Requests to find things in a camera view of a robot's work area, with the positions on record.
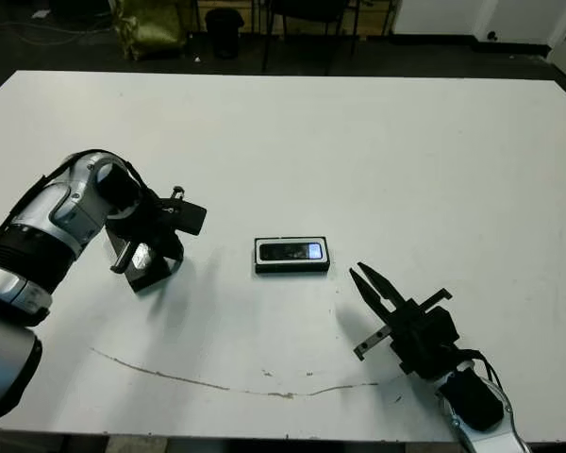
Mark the white floor cable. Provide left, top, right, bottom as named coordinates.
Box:
left=0, top=12, right=119, bottom=47

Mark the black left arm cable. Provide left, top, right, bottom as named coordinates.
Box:
left=7, top=148, right=150, bottom=218

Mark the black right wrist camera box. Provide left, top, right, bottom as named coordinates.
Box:
left=424, top=306, right=461, bottom=350

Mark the black chair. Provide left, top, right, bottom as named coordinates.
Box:
left=262, top=0, right=359, bottom=76

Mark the black box with white insert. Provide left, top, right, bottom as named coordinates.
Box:
left=253, top=234, right=332, bottom=276

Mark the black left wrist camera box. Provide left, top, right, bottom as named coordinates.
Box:
left=175, top=200, right=208, bottom=236

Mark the black slim camera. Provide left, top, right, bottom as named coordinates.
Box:
left=258, top=241, right=325, bottom=262

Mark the yellow-green bag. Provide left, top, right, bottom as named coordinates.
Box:
left=112, top=0, right=190, bottom=61

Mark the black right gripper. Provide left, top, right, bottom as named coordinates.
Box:
left=349, top=262, right=468, bottom=378

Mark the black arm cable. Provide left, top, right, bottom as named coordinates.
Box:
left=7, top=148, right=150, bottom=218
left=452, top=346, right=507, bottom=393

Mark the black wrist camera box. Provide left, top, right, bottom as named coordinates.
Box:
left=424, top=306, right=461, bottom=350
left=175, top=200, right=208, bottom=236

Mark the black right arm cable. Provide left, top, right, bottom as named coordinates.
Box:
left=452, top=346, right=507, bottom=393

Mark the black box lid with print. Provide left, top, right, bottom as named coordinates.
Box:
left=106, top=226, right=184, bottom=294

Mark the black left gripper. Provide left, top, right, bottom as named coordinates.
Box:
left=106, top=187, right=186, bottom=274

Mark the black waste bin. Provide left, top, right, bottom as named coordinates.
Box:
left=205, top=8, right=245, bottom=60

